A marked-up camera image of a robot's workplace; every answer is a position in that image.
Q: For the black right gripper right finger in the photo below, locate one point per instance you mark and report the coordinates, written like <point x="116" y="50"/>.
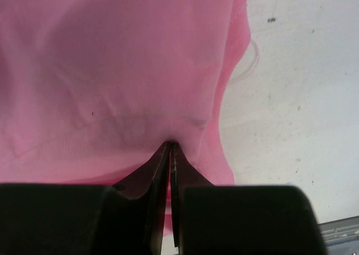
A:
<point x="182" y="175"/>

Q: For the pink t shirt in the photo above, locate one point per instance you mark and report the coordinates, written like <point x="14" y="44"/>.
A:
<point x="91" y="88"/>

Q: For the aluminium rail frame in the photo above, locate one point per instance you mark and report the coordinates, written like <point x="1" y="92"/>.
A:
<point x="341" y="236"/>

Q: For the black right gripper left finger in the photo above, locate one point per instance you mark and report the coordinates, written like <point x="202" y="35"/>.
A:
<point x="143" y="195"/>

